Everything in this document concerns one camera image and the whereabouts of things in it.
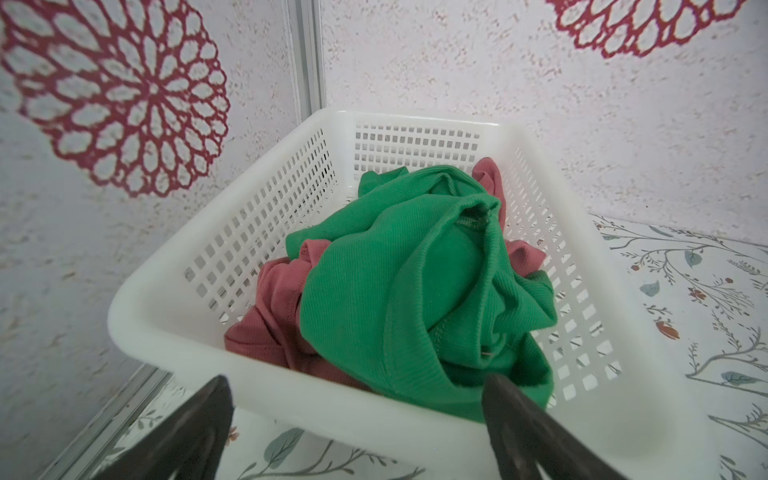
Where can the pink tank top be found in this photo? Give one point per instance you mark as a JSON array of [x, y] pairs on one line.
[[270, 332]]

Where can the green tank top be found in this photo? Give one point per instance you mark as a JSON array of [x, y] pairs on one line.
[[420, 296]]

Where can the white plastic laundry basket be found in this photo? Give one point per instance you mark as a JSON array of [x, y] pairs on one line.
[[616, 389]]

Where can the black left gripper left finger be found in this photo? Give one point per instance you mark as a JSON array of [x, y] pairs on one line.
[[187, 445]]

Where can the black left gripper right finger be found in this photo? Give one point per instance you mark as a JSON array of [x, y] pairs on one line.
[[530, 444]]

